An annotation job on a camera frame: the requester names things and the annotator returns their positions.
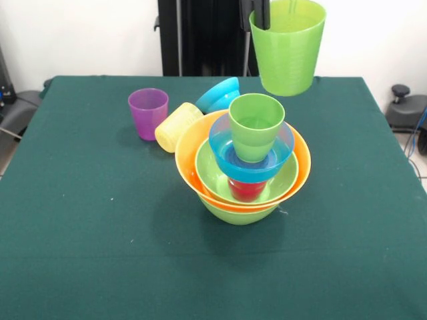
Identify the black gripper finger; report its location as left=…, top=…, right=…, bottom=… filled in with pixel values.
left=238, top=0, right=255, bottom=33
left=253, top=0, right=271, bottom=31

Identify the green plastic cup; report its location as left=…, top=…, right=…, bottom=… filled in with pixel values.
left=228, top=93, right=286, bottom=164
left=249, top=0, right=327, bottom=97

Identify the ribbed cyan plastic bowl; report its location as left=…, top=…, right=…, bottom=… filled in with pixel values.
left=195, top=76, right=242, bottom=114

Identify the yellow plastic cup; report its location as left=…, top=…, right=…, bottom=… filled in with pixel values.
left=154, top=101, right=205, bottom=154

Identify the large orange plastic bowl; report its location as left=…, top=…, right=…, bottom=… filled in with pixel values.
left=174, top=108, right=312, bottom=213

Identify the green plastic bowl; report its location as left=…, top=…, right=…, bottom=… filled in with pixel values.
left=198, top=196, right=280, bottom=227
left=194, top=136, right=300, bottom=205

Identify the translucent blue plastic bowl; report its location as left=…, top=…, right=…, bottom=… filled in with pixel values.
left=208, top=113, right=296, bottom=184

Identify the red plastic cup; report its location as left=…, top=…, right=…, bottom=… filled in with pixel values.
left=227, top=178, right=269, bottom=203

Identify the purple plastic cup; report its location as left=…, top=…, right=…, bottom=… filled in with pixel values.
left=127, top=87, right=169, bottom=141

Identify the black stand base with knob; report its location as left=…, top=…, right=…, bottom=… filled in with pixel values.
left=386, top=83, right=427, bottom=134

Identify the dark green table cloth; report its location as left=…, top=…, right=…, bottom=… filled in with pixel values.
left=0, top=75, right=427, bottom=320

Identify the blue cable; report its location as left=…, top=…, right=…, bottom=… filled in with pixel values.
left=405, top=109, right=427, bottom=157

